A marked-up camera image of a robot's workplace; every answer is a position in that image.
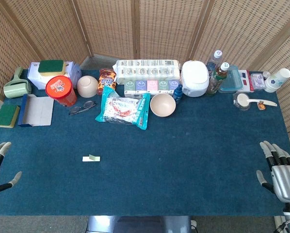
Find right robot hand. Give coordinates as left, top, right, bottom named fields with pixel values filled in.
left=256, top=140, right=290, bottom=203

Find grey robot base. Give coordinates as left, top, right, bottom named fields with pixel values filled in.
left=86, top=215, right=193, bottom=233

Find green yellow sponge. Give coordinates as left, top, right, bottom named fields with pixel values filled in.
left=0, top=104, right=21, bottom=129
left=37, top=59, right=66, bottom=77

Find blue open cardboard box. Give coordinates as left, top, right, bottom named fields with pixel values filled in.
left=17, top=94, right=55, bottom=128

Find green lint roller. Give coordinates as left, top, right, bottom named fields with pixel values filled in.
left=3, top=67, right=32, bottom=99

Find clear glass cup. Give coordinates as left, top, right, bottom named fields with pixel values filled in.
left=233, top=92, right=251, bottom=112

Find white plastic spoon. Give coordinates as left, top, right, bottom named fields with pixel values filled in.
left=236, top=93, right=278, bottom=108

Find white plastic bag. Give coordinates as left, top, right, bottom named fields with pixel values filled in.
left=27, top=61, right=82, bottom=90

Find stacked paper cups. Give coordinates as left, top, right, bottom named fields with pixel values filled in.
left=264, top=67, right=290, bottom=94

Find purple clear box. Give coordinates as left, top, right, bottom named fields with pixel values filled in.
left=250, top=72, right=266, bottom=91

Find red instant noodle cup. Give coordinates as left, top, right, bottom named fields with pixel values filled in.
left=45, top=75, right=78, bottom=107

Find red white box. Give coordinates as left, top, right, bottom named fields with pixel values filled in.
left=238, top=69, right=255, bottom=94

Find clear container blue lid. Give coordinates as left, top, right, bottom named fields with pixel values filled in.
left=218, top=65, right=243, bottom=94

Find black rimmed glasses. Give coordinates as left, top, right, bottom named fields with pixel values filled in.
left=68, top=100, right=97, bottom=116

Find green tea bottle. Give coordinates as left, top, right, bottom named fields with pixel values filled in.
left=206, top=62, right=230, bottom=97

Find overturned beige bowl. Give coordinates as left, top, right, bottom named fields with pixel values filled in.
left=76, top=75, right=99, bottom=99

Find blue table cloth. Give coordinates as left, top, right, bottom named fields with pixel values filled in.
left=0, top=69, right=290, bottom=217

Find white rice cooker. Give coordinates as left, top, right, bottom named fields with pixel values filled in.
left=181, top=60, right=210, bottom=98

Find small blue bottle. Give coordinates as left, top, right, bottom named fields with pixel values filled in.
left=172, top=83, right=184, bottom=105

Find clear water bottle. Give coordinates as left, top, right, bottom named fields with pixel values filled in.
left=206, top=50, right=224, bottom=75

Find teal snack bag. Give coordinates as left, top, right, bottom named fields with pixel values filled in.
left=95, top=86, right=151, bottom=131

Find brown orange cookie pack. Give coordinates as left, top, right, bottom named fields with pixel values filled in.
left=97, top=68, right=117, bottom=96

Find upright beige bowl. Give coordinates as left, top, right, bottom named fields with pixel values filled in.
left=150, top=93, right=177, bottom=118

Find green tissue packet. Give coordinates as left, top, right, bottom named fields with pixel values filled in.
left=158, top=80, right=170, bottom=95
left=124, top=80, right=137, bottom=98

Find pink tissue packet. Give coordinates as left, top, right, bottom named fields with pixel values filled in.
left=146, top=80, right=160, bottom=96

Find toilet paper roll pack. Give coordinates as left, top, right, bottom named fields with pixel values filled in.
left=115, top=59, right=181, bottom=85

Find rattan folding screen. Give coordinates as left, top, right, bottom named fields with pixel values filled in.
left=0, top=0, right=290, bottom=175

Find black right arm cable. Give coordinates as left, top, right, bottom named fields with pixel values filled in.
left=276, top=219, right=290, bottom=232

